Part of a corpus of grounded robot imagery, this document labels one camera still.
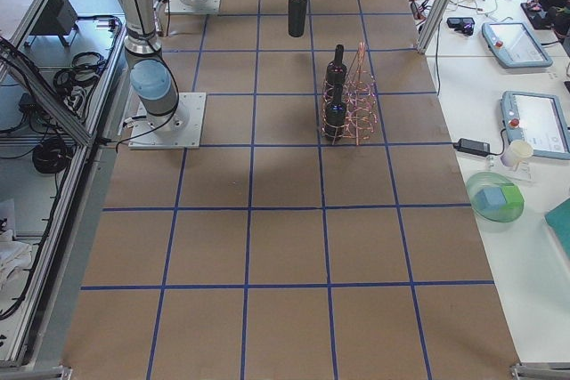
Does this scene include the dark wine bottle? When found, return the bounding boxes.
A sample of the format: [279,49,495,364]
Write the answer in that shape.
[288,0,307,37]

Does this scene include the dark bottle in basket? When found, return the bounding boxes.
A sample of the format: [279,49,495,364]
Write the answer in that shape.
[325,44,347,86]
[323,84,347,141]

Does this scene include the copper wire wine basket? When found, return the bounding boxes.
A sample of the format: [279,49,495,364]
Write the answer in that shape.
[321,42,378,145]

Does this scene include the black power adapter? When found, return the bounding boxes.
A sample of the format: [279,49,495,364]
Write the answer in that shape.
[453,138,491,158]

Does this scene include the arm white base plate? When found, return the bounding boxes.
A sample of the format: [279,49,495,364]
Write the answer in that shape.
[128,93,207,150]
[165,0,221,15]

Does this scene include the white paper cup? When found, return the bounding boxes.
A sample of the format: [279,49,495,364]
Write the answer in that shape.
[501,140,533,169]

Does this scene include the teach pendant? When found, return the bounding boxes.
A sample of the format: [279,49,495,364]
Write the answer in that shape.
[501,91,569,160]
[481,22,553,69]

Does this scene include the green bowl with blocks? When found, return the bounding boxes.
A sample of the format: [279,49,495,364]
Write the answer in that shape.
[466,172,525,222]

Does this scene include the dark bottle in basket front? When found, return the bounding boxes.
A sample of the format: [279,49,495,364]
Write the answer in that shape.
[323,84,347,141]

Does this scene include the teach pendant far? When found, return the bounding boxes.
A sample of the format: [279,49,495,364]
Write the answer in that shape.
[481,22,553,69]

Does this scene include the dark bottle in basket rear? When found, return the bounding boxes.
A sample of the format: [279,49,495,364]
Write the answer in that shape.
[325,44,347,86]

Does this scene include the teach pendant near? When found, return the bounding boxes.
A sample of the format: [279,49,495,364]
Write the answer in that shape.
[501,91,569,160]

